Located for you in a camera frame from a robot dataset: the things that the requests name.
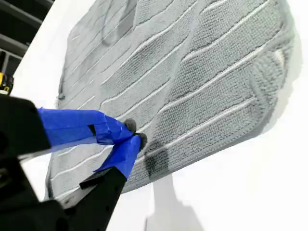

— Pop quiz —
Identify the grey striped towel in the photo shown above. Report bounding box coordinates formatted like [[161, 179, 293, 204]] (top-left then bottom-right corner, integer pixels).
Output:
[[44, 0, 298, 202]]

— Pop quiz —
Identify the black yellow power drill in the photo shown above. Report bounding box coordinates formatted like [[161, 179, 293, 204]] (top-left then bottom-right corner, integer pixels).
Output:
[[0, 71, 14, 95]]

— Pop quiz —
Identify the dark shelving unit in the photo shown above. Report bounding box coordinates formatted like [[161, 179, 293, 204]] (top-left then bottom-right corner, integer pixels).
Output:
[[0, 0, 55, 80]]

